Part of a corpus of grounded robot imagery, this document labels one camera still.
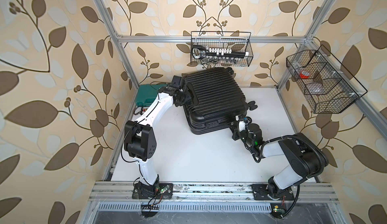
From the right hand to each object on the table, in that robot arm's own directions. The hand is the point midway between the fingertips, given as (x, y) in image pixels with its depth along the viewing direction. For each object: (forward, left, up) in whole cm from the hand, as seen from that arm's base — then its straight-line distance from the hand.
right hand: (230, 125), depth 93 cm
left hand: (+12, +26, +16) cm, 32 cm away
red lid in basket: (+14, -39, +27) cm, 50 cm away
